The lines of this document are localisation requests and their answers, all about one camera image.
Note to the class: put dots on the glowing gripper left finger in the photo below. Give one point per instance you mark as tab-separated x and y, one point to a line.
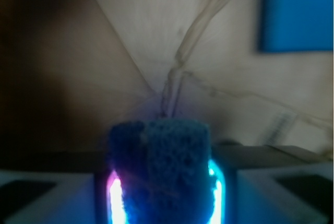
58	197

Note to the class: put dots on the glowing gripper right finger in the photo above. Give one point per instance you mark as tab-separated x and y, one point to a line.
296	194

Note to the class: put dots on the dark blue sponge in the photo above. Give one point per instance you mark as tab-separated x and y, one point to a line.
163	167

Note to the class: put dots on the light blue sponge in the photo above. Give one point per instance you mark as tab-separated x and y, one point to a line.
295	26

